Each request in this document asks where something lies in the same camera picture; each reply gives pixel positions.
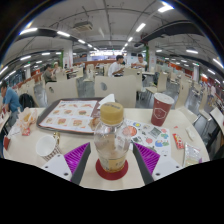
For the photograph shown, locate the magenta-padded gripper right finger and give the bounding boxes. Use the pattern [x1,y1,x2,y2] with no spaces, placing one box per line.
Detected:
[131,142,184,186]

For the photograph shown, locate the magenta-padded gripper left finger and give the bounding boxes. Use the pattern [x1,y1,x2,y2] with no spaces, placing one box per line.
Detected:
[40,142,92,185]

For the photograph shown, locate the clear yellow-capped drink bottle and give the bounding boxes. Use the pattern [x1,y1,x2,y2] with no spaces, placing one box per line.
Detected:
[93,101,132,173]

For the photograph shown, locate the flat round red coaster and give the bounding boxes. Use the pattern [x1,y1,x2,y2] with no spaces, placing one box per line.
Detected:
[95,158,129,181]

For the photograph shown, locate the white paper cup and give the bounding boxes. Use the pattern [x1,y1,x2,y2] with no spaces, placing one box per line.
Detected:
[34,134,63,162]

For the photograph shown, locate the red snack packet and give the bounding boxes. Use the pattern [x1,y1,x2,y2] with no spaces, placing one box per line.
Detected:
[172,133,185,150]

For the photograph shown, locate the clear plastic bag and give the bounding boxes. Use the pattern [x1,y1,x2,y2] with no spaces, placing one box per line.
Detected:
[183,142,203,167]

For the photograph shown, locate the brown tray with paper liner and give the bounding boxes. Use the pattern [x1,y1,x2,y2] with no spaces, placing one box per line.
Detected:
[35,97,104,135]

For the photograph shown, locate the small white packet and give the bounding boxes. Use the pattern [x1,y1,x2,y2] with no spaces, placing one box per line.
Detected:
[185,126,197,141]

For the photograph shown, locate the red paper cup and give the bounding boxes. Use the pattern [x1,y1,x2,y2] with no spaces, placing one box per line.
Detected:
[150,92,175,127]

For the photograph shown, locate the small red sauce packet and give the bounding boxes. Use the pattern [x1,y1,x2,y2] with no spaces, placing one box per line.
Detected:
[21,127,32,137]

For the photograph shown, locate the clear bag of fried food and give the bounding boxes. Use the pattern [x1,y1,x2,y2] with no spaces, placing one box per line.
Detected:
[16,106,39,133]

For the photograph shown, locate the white napkin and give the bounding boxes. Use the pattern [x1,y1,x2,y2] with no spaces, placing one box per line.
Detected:
[96,93,116,109]

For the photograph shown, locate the beige wooden chair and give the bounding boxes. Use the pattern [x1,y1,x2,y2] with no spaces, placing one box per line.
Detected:
[45,78,79,106]
[94,74,138,108]

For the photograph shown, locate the dark red wallet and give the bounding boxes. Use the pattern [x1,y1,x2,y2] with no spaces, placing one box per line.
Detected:
[3,135,12,151]

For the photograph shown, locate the black backpack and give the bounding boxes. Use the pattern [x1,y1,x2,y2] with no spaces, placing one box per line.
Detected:
[18,93,36,109]

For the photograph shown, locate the beige neighbouring table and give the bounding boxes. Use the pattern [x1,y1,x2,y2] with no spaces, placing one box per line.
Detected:
[209,106,224,134]
[0,108,11,133]

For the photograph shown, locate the person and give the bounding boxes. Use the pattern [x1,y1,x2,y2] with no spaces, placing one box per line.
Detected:
[107,54,126,78]
[131,53,148,71]
[42,63,58,84]
[0,81,24,114]
[52,61,62,74]

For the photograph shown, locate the ceiling air conditioning unit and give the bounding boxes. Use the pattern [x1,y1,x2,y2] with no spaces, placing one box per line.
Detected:
[73,21,94,32]

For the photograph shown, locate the ceiling light strips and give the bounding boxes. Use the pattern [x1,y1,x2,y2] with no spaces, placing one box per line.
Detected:
[0,3,224,83]

